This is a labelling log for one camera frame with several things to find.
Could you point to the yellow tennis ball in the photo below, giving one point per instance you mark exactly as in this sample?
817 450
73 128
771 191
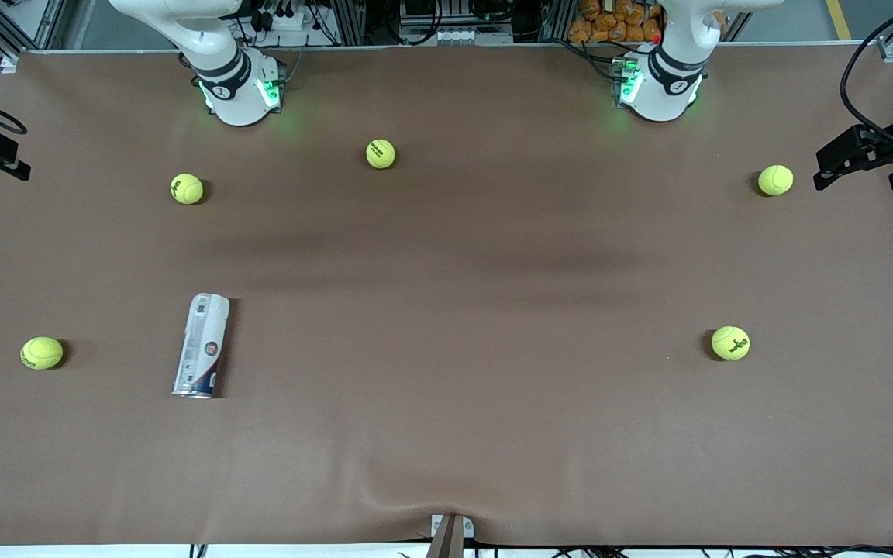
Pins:
775 180
42 353
187 188
730 342
380 153

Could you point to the aluminium frame post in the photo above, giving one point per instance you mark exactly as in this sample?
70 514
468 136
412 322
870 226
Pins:
557 19
349 19

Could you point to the metal table corner bracket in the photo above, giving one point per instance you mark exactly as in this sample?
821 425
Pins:
10 63
892 50

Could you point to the brown table mat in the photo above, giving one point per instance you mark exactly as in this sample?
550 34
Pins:
446 426

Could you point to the white blue tennis ball can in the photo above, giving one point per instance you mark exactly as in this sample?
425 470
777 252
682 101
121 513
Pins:
200 349

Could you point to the white power strip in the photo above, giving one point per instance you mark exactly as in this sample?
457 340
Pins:
291 22

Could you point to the white terminal block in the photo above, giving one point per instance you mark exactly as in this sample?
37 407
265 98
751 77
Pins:
454 35

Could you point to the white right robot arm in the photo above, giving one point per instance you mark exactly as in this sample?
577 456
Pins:
237 93

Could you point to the orange bumpy bag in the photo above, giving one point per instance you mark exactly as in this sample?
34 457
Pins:
617 19

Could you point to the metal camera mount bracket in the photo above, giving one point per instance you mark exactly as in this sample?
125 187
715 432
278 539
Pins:
450 539

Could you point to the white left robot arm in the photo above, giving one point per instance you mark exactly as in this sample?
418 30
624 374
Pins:
660 97

